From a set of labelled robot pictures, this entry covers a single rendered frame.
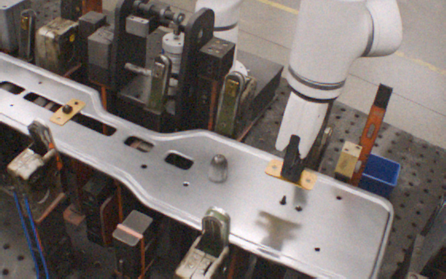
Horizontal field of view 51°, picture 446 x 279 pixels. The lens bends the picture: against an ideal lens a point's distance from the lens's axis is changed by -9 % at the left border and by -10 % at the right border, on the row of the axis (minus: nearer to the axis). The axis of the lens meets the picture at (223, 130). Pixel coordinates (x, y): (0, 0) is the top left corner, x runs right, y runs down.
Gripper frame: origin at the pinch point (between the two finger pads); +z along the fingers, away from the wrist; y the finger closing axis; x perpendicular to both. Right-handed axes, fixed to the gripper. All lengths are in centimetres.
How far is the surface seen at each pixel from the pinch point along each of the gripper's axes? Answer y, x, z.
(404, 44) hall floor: -289, 16, 110
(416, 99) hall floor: -218, 33, 110
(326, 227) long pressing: 1.6, 8.8, 9.5
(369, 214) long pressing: -5.2, 15.3, 9.5
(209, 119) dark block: -18.5, -23.1, 13.8
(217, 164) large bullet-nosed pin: 1.2, -12.6, 5.5
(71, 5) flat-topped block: -30, -70, 4
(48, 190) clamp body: 17.0, -38.1, 12.4
